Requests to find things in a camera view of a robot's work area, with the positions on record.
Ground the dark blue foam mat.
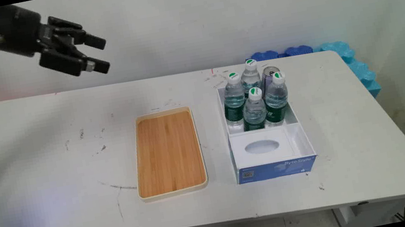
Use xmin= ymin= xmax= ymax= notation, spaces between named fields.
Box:
xmin=245 ymin=49 xmax=280 ymax=64
xmin=284 ymin=43 xmax=314 ymax=58

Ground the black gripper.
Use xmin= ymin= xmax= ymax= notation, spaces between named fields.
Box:
xmin=0 ymin=0 xmax=112 ymax=92

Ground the light blue foam mat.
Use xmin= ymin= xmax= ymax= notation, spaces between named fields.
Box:
xmin=312 ymin=35 xmax=383 ymax=107

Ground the bamboo tray with cream rim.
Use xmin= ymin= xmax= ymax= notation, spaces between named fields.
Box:
xmin=125 ymin=104 xmax=211 ymax=204

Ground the clear water bottle green label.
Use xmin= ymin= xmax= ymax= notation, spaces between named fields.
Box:
xmin=258 ymin=71 xmax=294 ymax=126
xmin=237 ymin=86 xmax=270 ymax=132
xmin=237 ymin=58 xmax=264 ymax=98
xmin=218 ymin=71 xmax=251 ymax=131

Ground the blue and white cardboard box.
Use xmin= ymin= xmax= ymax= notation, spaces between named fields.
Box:
xmin=215 ymin=73 xmax=320 ymax=186

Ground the purple and silver drink can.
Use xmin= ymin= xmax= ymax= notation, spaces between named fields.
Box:
xmin=259 ymin=65 xmax=284 ymax=97

